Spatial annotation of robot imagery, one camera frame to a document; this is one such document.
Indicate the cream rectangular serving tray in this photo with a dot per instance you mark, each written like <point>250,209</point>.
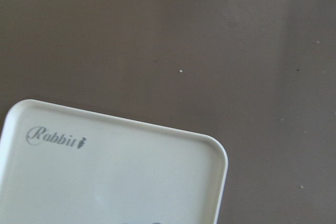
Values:
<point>66,165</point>

